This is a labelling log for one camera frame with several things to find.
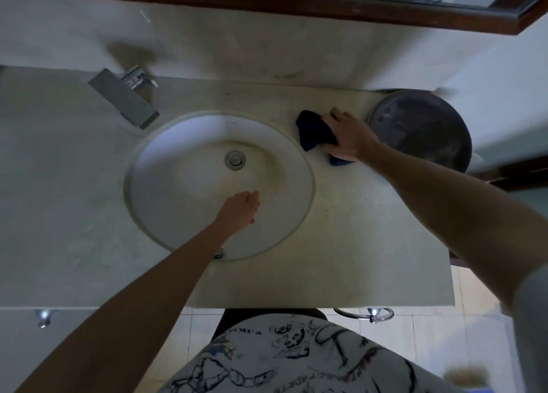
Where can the person's left forearm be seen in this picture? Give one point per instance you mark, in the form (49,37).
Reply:
(141,311)

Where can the chrome square faucet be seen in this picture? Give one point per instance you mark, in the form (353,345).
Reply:
(124,97)

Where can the person's left hand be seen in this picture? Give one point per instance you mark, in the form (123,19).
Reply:
(237,213)

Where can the white printed t-shirt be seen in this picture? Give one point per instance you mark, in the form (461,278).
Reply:
(299,358)

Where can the wood framed wall mirror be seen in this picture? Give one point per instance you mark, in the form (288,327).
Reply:
(257,0)

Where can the dark blue cleaning cloth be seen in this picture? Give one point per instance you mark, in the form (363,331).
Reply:
(312,131)

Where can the chrome sink drain stopper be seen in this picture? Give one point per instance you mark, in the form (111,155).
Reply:
(235,159)

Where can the black round tray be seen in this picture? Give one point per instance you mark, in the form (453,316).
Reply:
(424,127)

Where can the beige marble sink countertop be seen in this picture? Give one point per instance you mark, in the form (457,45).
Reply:
(64,191)

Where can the wood framed glass door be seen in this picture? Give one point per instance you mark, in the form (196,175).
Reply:
(513,176)

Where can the black trousers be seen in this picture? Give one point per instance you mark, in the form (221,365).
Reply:
(239,317)

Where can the brown bristle brush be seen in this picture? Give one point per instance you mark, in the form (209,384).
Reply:
(466,375)

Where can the person's right hand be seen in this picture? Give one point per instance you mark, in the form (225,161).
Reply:
(353,140)

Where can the chrome wall hook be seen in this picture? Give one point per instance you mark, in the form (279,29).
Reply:
(43,317)

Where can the person's right forearm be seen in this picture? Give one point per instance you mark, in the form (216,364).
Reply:
(449,208)

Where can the white oval sink basin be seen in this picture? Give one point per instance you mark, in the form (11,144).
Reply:
(180,170)

